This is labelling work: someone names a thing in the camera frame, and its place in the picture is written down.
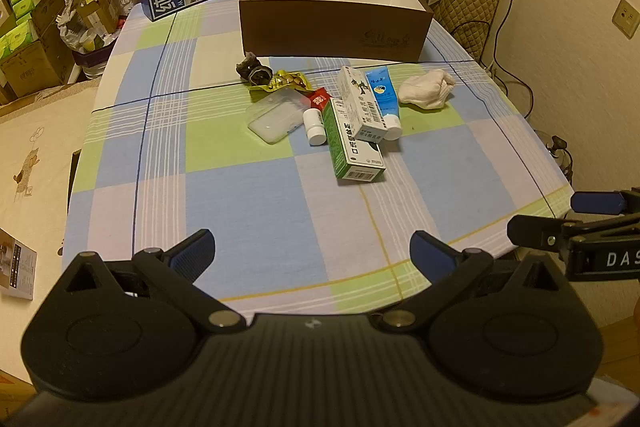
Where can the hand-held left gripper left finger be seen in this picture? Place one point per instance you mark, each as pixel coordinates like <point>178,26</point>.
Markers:
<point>192,252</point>

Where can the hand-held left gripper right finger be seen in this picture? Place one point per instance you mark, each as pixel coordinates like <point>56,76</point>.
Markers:
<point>430,252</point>

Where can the clear trash bag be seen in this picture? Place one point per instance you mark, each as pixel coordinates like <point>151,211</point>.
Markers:
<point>82,27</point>

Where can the yellow snack packet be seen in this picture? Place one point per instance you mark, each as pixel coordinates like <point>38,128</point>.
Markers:
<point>285,82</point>

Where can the white medicine box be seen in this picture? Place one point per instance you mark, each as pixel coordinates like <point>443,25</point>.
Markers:
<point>357,107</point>

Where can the large cardboard box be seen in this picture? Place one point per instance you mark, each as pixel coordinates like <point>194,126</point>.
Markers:
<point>35,67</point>

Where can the brown cardboard box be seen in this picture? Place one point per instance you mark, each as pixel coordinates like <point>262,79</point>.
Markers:
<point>325,32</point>

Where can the white pill bottle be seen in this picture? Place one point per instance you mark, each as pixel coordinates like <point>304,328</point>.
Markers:
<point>314,127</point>

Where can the cream embroidered bedspread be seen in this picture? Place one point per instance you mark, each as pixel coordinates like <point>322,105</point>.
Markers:
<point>35,167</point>

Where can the clear plastic case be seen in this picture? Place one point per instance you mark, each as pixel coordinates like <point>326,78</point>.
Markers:
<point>275,119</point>

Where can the blue and white tube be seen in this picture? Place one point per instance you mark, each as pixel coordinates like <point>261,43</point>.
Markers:
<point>382,97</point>

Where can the beige wall socket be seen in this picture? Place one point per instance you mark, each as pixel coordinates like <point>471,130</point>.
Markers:
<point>627,18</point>

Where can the small printed box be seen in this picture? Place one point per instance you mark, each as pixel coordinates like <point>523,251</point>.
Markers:
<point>17,264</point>

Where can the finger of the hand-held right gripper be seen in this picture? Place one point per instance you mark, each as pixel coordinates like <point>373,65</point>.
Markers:
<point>530,232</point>
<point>595,202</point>

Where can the red snack packet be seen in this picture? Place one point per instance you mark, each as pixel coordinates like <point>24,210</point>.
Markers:
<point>319,98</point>

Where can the green medicine box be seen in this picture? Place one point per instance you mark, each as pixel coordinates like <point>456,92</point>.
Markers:
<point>350,147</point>

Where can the dark hair scrunchie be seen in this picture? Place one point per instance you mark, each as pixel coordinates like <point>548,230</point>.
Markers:
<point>252,69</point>

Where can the white cloth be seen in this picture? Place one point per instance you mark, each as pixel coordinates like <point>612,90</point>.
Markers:
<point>425,89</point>

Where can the dark round object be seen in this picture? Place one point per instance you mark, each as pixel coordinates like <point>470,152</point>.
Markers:
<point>562,157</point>

